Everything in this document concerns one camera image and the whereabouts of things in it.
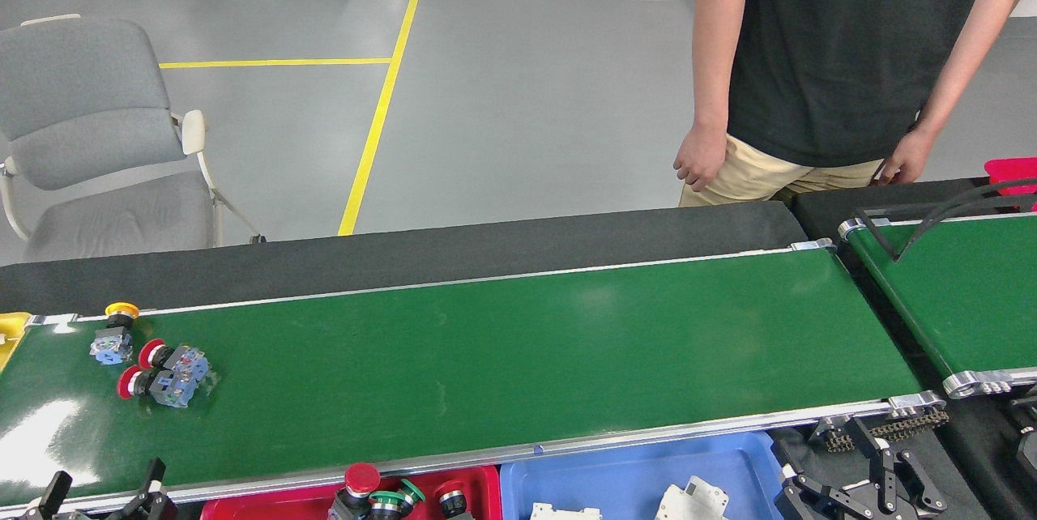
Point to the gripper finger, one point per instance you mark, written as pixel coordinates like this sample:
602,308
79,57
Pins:
154,500
911,483
810,504
55,496

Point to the yellow push button switch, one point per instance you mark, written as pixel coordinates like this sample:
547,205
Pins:
112,346

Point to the red push button switch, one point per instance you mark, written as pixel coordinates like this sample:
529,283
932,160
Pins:
172,389
362,478
452,500
186,360

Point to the person's left forearm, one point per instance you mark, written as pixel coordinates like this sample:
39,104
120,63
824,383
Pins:
968,50

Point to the person's right forearm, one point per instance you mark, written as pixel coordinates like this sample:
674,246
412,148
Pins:
721,42

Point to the green feeder conveyor belt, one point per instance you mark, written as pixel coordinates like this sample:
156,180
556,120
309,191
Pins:
964,301

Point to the long green conveyor belt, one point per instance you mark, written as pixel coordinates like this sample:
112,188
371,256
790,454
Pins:
527,366

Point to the person's left hand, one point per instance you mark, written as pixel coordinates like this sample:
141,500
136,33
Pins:
911,157

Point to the person's right hand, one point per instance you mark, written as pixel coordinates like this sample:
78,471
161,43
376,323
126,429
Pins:
701,157

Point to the red plastic bin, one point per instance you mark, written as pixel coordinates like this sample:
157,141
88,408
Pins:
267,504

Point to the yellow plastic bin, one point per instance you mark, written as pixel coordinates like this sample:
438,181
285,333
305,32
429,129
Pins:
10,338

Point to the blue plastic bin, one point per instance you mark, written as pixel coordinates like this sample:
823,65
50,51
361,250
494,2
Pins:
616,475

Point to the crimson plastic bin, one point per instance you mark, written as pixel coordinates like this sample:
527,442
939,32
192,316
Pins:
1013,172

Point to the grey office chair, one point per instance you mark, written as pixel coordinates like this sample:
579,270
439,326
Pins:
89,107

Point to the person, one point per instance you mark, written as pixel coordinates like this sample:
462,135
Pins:
842,42

